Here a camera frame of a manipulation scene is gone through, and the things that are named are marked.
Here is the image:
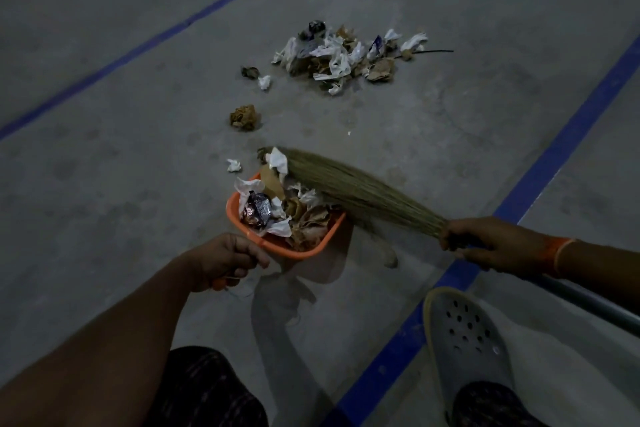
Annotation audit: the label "person's right hand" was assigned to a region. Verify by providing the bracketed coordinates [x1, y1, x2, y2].
[439, 216, 561, 280]

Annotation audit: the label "person's left hand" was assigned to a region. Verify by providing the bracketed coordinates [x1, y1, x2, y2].
[179, 232, 271, 294]

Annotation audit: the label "orange plastic dustpan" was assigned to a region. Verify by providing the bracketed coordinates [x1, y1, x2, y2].
[212, 172, 347, 292]

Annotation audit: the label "grass broom with metal handle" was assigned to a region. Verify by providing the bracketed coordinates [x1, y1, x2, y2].
[257, 145, 640, 338]

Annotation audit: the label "pile of paper scraps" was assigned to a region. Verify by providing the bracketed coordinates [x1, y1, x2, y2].
[225, 19, 456, 252]

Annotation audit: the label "person's right forearm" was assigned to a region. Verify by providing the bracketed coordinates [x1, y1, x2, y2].
[555, 241, 640, 315]

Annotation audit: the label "person's left forearm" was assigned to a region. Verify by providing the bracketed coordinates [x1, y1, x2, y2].
[0, 261, 196, 427]

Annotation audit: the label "orange wrist band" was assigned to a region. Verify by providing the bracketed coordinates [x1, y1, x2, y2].
[543, 236, 579, 278]

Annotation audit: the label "black patterned trousers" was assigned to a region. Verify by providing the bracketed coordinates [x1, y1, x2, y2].
[142, 346, 551, 427]

